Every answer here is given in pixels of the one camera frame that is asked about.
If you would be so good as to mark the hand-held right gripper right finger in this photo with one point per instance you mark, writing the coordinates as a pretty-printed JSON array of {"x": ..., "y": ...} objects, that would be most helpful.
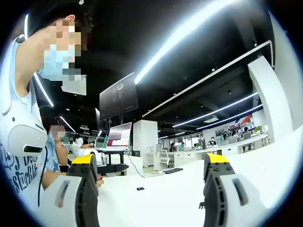
[{"x": 227, "y": 189}]

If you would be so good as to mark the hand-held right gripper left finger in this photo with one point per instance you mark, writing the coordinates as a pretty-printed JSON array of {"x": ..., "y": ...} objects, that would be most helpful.
[{"x": 71, "y": 189}]

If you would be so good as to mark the black plastic buckle socket part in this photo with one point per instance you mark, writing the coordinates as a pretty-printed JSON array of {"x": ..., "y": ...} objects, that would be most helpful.
[{"x": 140, "y": 188}]

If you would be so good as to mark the person's left hand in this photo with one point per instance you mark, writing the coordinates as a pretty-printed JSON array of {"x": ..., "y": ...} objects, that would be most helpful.
[{"x": 100, "y": 183}]

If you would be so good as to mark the black height-adjustable desk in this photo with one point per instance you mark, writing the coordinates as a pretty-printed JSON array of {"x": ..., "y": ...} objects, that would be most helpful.
[{"x": 113, "y": 168}]

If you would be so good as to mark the row of white office desks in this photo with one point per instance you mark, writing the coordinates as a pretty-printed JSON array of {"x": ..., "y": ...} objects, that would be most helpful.
[{"x": 189, "y": 156}]

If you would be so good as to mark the white ceiling light strip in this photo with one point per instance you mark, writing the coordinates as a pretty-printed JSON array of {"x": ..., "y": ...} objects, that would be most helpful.
[
  {"x": 236, "y": 115},
  {"x": 43, "y": 90},
  {"x": 67, "y": 123},
  {"x": 151, "y": 63},
  {"x": 213, "y": 111}
]

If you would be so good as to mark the small distant potted plant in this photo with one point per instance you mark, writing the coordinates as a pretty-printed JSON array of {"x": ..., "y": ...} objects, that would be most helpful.
[{"x": 258, "y": 128}]

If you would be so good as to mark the white chest-worn device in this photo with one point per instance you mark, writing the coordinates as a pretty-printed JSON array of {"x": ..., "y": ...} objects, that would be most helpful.
[{"x": 23, "y": 139}]

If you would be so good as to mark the white office chair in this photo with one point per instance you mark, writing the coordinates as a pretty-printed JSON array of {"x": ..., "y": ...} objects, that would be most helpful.
[{"x": 164, "y": 157}]

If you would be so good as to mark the small dark monitor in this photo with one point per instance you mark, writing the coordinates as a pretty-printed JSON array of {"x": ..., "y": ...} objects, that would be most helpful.
[{"x": 100, "y": 123}]

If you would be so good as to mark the laptop with red screen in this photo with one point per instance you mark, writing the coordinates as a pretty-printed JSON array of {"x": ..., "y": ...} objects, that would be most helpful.
[{"x": 119, "y": 134}]

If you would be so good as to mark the white keyboard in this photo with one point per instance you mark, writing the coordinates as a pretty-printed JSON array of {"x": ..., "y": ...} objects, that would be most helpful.
[{"x": 151, "y": 174}]

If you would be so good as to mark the white square column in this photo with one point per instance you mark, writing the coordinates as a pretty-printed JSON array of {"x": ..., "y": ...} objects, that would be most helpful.
[{"x": 144, "y": 137}]

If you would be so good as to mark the white curved pillar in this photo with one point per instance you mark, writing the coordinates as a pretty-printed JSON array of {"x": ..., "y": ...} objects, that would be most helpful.
[{"x": 270, "y": 99}]

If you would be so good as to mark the white ceiling air conditioner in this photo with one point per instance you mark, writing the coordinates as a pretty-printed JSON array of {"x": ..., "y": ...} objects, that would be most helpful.
[{"x": 75, "y": 88}]

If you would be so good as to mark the large dark monitor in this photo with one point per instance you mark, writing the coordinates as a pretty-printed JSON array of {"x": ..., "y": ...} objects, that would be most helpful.
[{"x": 118, "y": 97}]

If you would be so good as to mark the white ceiling rail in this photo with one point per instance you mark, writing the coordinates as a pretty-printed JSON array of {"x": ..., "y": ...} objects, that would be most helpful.
[{"x": 272, "y": 54}]

